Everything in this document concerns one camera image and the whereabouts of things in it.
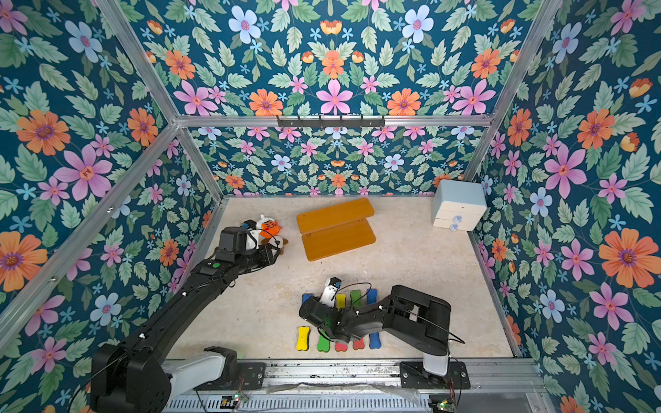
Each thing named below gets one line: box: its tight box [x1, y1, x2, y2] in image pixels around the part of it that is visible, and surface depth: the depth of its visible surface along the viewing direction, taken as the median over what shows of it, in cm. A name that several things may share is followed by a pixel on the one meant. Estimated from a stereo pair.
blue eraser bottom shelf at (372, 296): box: [366, 288, 378, 305], surface depth 91 cm
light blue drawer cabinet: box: [432, 178, 488, 232], surface depth 104 cm
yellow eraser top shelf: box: [296, 326, 310, 352], surface depth 81 cm
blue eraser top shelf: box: [368, 332, 383, 350], surface depth 80 cm
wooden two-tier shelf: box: [296, 197, 377, 262], surface depth 101 cm
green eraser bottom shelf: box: [350, 289, 363, 309], surface depth 91 cm
